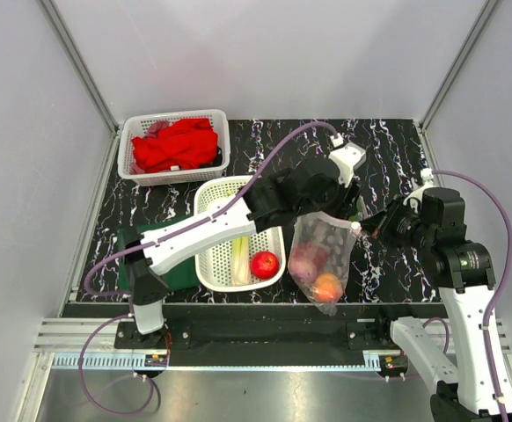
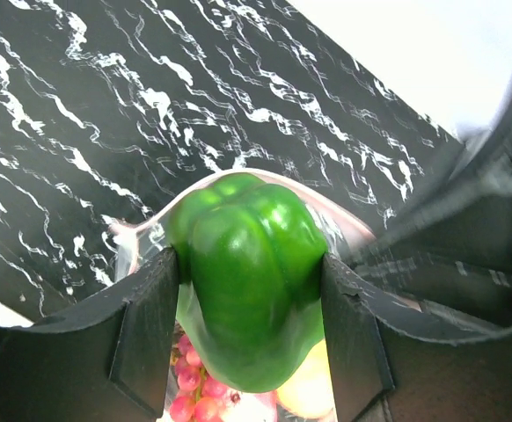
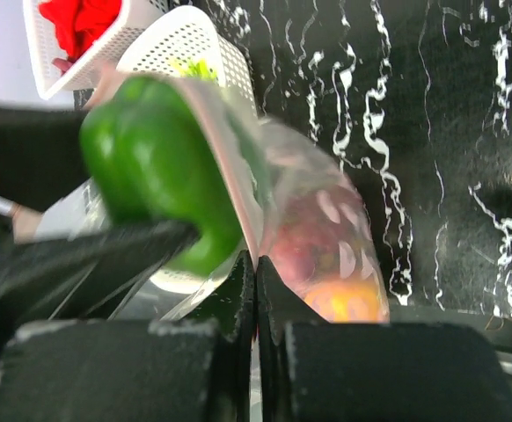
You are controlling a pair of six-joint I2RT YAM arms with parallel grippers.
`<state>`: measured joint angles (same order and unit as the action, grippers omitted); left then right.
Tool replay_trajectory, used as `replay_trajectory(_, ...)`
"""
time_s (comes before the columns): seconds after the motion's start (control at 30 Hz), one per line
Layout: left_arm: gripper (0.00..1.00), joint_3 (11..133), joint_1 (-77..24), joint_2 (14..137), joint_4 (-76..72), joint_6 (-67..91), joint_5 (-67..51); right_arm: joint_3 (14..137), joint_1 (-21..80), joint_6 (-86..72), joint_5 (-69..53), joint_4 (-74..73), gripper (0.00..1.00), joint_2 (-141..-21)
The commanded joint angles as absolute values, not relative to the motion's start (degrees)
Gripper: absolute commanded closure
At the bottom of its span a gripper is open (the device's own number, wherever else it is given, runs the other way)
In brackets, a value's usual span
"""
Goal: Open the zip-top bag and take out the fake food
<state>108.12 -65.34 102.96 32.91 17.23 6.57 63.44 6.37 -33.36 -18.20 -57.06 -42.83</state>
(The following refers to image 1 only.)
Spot red fake apple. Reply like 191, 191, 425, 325
250, 251, 280, 280

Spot beige fake garlic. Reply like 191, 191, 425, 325
230, 236, 251, 287

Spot purple fake grapes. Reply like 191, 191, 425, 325
308, 230, 347, 272

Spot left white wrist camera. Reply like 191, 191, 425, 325
328, 134, 366, 188

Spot red cloth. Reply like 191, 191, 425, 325
131, 118, 221, 174

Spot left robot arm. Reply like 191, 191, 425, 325
122, 155, 364, 348

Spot orange fake fruit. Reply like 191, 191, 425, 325
312, 273, 343, 303

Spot grey pink cloth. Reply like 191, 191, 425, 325
144, 120, 171, 139

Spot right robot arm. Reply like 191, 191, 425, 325
361, 186, 512, 421

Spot white cable duct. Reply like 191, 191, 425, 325
52, 352, 381, 373

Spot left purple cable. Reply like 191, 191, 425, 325
77, 120, 340, 417

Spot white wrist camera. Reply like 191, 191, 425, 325
403, 168, 435, 214
328, 134, 366, 188

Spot purple cable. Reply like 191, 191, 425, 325
429, 169, 512, 422
77, 120, 340, 417

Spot right aluminium frame post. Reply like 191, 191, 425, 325
419, 0, 502, 130

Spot green cloth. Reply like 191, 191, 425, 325
117, 215, 201, 292

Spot aluminium frame post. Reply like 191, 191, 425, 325
38, 0, 119, 134
419, 0, 502, 130

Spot clear zip top bag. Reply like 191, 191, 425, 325
288, 212, 362, 317

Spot purple fake onion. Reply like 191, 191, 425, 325
288, 244, 318, 285

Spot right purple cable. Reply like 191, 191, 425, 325
429, 169, 512, 422

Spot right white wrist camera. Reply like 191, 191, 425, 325
403, 168, 435, 214

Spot left aluminium frame post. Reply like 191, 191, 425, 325
38, 0, 119, 134

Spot green fake pepper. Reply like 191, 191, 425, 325
348, 198, 368, 222

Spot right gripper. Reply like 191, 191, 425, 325
355, 193, 434, 251

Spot small white basket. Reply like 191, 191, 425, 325
118, 109, 230, 186

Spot large white perforated basket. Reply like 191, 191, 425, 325
194, 175, 287, 293

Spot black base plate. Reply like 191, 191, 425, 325
114, 303, 446, 368

